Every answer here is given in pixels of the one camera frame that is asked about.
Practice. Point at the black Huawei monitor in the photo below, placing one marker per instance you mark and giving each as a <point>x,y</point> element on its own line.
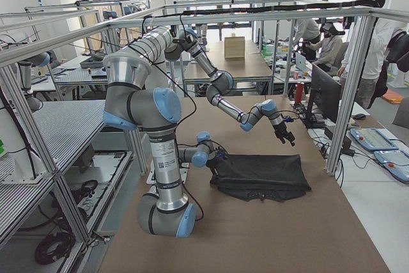
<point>325,93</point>

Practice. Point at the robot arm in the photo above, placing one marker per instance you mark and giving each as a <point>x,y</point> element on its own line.
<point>165,209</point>
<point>221,82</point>

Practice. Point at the aluminium frame post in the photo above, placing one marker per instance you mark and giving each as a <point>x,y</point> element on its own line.
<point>358,55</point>

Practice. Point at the wooden box on table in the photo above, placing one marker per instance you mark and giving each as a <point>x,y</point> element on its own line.
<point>234,47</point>

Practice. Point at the standing person in mask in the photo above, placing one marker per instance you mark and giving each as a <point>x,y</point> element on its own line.
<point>330,46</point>

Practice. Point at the black graphic t-shirt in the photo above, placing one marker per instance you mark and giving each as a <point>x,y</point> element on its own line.
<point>249,177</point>

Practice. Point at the blue teach pendant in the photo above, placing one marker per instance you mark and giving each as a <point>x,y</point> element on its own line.
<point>395,162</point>
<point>371,139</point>

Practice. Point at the red bottle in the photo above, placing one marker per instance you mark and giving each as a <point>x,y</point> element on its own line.
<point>299,89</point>

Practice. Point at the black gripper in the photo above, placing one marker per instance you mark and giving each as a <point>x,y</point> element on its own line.
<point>213,167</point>
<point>281,130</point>

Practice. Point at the person in white hoodie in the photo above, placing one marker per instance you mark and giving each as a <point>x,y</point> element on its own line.
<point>382,33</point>

